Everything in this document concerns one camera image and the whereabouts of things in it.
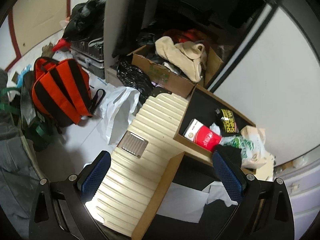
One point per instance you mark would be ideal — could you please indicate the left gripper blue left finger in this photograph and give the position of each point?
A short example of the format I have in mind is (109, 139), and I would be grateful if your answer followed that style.
(92, 176)

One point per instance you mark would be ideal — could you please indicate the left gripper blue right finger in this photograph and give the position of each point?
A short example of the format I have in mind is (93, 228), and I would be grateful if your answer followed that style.
(231, 176)

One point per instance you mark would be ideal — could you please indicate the light blue white sock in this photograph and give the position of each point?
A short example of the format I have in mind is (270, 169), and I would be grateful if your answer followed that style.
(216, 191)

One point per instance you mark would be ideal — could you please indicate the black sock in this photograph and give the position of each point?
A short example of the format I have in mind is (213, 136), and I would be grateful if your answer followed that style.
(232, 153)

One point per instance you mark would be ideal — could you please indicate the beige tissue pack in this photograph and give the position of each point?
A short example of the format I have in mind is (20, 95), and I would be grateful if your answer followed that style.
(256, 155)

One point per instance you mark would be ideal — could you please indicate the green printed plastic bag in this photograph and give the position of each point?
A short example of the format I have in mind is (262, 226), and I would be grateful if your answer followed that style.
(238, 141)

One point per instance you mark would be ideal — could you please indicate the near black tray gold rim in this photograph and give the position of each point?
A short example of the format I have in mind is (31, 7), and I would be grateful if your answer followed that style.
(186, 171)

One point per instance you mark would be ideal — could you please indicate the black tray gold rim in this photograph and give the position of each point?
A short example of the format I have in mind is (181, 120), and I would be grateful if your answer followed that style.
(201, 106)
(186, 171)

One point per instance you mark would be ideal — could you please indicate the red white packet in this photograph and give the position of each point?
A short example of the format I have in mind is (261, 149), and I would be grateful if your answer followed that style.
(201, 135)

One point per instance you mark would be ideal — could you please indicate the white folded cloth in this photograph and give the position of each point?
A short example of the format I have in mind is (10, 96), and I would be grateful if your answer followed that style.
(183, 203)

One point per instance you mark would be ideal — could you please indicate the black yellow shoe shine packet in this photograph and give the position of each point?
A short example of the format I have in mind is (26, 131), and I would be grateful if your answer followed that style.
(225, 119)

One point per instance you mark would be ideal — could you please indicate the white plastic bag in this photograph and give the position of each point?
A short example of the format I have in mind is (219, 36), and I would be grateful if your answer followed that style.
(118, 109)

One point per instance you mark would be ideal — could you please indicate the far black tray gold rim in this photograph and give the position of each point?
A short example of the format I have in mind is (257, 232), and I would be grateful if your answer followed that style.
(201, 106)

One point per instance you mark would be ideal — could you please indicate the orange black backpack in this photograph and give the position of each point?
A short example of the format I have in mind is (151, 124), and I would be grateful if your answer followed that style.
(61, 91)

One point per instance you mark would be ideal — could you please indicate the black plastic bag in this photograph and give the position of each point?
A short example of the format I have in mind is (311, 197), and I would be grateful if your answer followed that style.
(133, 77)

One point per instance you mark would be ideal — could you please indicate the white sliding wardrobe door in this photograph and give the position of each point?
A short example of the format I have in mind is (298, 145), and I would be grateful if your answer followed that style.
(276, 85)

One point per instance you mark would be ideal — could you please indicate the brown cardboard box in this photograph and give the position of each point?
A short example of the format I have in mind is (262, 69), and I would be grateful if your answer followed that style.
(162, 76)

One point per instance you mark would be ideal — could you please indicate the silver metal case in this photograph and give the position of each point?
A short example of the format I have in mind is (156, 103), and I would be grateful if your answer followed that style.
(90, 54)

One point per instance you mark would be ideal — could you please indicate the beige knitted garment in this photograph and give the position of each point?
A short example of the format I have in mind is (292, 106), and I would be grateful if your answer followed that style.
(189, 57)

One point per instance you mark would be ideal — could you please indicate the black garbage bag pile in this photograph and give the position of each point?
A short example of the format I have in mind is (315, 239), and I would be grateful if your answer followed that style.
(86, 21)

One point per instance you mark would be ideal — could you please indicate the red garment in wardrobe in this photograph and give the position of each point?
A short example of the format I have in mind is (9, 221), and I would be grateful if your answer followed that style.
(179, 36)

